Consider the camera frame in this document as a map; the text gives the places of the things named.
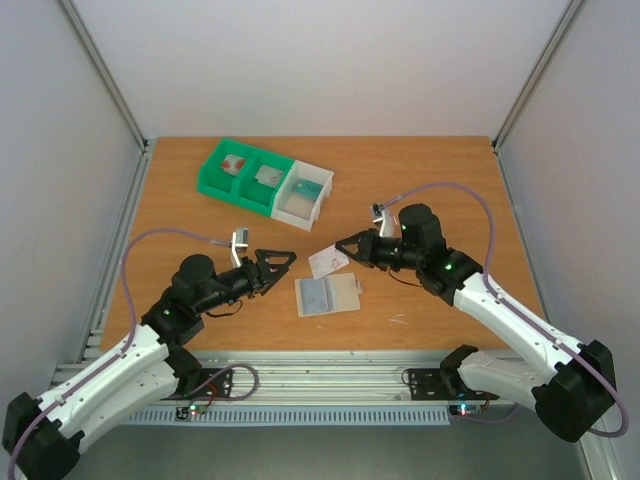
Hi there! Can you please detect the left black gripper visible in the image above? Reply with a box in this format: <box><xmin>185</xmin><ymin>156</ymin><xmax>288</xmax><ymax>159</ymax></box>
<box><xmin>196</xmin><ymin>250</ymin><xmax>298</xmax><ymax>315</ymax></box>

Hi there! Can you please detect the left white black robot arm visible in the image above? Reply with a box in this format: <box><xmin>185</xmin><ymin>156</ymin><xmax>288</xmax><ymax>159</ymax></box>
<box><xmin>1</xmin><ymin>249</ymin><xmax>296</xmax><ymax>479</ymax></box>

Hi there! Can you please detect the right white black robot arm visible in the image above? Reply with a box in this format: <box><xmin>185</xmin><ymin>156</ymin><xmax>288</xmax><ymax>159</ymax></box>
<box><xmin>335</xmin><ymin>204</ymin><xmax>617</xmax><ymax>443</ymax></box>

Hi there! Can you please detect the teal card in bin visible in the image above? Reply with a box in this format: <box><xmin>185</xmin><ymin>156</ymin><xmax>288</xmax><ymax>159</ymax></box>
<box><xmin>293</xmin><ymin>178</ymin><xmax>323</xmax><ymax>202</ymax></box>

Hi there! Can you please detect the grey card in bin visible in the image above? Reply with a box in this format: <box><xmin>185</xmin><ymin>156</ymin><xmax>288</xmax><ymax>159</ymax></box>
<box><xmin>255</xmin><ymin>165</ymin><xmax>283</xmax><ymax>188</ymax></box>

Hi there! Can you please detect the card with red circles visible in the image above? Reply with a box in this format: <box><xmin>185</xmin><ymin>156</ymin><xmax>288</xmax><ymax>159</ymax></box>
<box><xmin>220</xmin><ymin>154</ymin><xmax>246</xmax><ymax>176</ymax></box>

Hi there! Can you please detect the white bin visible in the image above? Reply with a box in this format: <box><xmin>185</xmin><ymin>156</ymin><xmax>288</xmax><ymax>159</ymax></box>
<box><xmin>271</xmin><ymin>160</ymin><xmax>334</xmax><ymax>232</ymax></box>

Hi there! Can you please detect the green bin middle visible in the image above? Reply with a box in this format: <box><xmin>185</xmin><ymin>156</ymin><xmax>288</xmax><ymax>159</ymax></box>
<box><xmin>236</xmin><ymin>148</ymin><xmax>294</xmax><ymax>217</ymax></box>

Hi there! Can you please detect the green bin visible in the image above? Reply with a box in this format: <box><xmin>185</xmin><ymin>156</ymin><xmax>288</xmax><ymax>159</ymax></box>
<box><xmin>236</xmin><ymin>148</ymin><xmax>294</xmax><ymax>217</ymax></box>
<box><xmin>196</xmin><ymin>138</ymin><xmax>259</xmax><ymax>204</ymax></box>

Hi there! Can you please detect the green bin far left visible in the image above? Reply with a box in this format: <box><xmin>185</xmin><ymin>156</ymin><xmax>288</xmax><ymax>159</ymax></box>
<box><xmin>196</xmin><ymin>138</ymin><xmax>259</xmax><ymax>204</ymax></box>

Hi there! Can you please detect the left controller board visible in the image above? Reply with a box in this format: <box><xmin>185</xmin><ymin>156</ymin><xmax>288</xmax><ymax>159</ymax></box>
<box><xmin>174</xmin><ymin>404</ymin><xmax>208</xmax><ymax>421</ymax></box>

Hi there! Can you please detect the controller board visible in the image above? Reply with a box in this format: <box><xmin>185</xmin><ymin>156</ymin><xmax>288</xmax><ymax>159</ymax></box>
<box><xmin>449</xmin><ymin>403</ymin><xmax>484</xmax><ymax>417</ymax></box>
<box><xmin>174</xmin><ymin>404</ymin><xmax>208</xmax><ymax>421</ymax></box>

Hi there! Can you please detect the right controller board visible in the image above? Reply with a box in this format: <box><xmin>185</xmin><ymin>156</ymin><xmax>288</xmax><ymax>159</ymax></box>
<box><xmin>449</xmin><ymin>403</ymin><xmax>484</xmax><ymax>417</ymax></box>

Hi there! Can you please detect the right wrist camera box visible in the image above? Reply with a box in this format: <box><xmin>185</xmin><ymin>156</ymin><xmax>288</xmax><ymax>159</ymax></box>
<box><xmin>370</xmin><ymin>203</ymin><xmax>396</xmax><ymax>238</ymax></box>

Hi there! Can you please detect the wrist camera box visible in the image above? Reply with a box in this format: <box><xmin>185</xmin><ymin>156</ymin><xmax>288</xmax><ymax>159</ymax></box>
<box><xmin>231</xmin><ymin>227</ymin><xmax>249</xmax><ymax>252</ymax></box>
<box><xmin>370</xmin><ymin>203</ymin><xmax>396</xmax><ymax>238</ymax></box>

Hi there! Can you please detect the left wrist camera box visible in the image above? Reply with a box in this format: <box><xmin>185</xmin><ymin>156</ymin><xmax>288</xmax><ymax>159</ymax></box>
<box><xmin>231</xmin><ymin>227</ymin><xmax>249</xmax><ymax>252</ymax></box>

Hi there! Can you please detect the aluminium front rail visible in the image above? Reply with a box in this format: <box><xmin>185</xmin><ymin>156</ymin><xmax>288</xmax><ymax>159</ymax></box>
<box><xmin>44</xmin><ymin>319</ymin><xmax>596</xmax><ymax>405</ymax></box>

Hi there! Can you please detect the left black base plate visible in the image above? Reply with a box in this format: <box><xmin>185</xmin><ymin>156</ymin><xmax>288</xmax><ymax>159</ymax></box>
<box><xmin>169</xmin><ymin>368</ymin><xmax>233</xmax><ymax>400</ymax></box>

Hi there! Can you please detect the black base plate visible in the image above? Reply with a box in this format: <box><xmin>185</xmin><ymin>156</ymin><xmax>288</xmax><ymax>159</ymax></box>
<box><xmin>169</xmin><ymin>368</ymin><xmax>233</xmax><ymax>400</ymax></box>
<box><xmin>401</xmin><ymin>368</ymin><xmax>499</xmax><ymax>402</ymax></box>

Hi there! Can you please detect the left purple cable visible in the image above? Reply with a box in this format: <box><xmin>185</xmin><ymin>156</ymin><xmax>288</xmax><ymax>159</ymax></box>
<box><xmin>7</xmin><ymin>228</ymin><xmax>260</xmax><ymax>480</ymax></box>

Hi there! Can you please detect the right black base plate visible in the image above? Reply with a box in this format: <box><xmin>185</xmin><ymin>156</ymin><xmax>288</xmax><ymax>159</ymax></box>
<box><xmin>401</xmin><ymin>368</ymin><xmax>499</xmax><ymax>402</ymax></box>

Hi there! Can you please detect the grey slotted cable duct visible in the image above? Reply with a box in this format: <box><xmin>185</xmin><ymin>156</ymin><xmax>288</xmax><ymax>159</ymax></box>
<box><xmin>124</xmin><ymin>405</ymin><xmax>450</xmax><ymax>428</ymax></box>

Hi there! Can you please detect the left aluminium frame post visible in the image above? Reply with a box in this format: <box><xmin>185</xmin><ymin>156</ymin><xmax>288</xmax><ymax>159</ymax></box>
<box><xmin>56</xmin><ymin>0</ymin><xmax>149</xmax><ymax>153</ymax></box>

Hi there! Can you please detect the aluminium frame post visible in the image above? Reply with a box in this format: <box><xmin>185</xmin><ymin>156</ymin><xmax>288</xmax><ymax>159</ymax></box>
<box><xmin>491</xmin><ymin>0</ymin><xmax>587</xmax><ymax>156</ymax></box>
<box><xmin>56</xmin><ymin>0</ymin><xmax>149</xmax><ymax>153</ymax></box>

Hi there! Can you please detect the right aluminium frame post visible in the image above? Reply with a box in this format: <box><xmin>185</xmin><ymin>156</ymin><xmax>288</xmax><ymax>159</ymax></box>
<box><xmin>491</xmin><ymin>0</ymin><xmax>587</xmax><ymax>156</ymax></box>

